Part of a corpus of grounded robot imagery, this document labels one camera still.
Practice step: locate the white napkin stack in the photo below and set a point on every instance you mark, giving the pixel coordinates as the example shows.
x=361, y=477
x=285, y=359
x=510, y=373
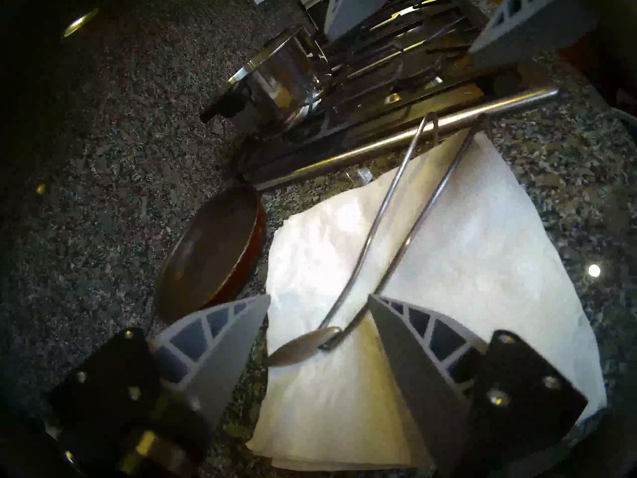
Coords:
x=473, y=263

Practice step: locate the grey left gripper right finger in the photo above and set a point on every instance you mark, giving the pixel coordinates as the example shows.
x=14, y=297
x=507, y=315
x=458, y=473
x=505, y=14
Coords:
x=418, y=367

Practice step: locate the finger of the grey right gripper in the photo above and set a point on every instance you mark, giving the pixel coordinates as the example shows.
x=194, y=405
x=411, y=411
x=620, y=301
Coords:
x=353, y=6
x=527, y=29

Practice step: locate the stainless steel pot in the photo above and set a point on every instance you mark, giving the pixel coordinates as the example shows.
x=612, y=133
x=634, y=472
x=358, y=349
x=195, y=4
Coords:
x=278, y=78

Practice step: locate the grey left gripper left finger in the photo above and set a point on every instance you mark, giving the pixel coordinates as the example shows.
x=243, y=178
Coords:
x=214, y=342

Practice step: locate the steel gas stove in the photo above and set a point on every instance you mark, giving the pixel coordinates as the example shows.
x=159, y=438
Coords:
x=378, y=108

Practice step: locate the red frying pan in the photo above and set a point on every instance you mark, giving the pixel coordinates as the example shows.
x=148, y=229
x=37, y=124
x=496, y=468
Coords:
x=209, y=253

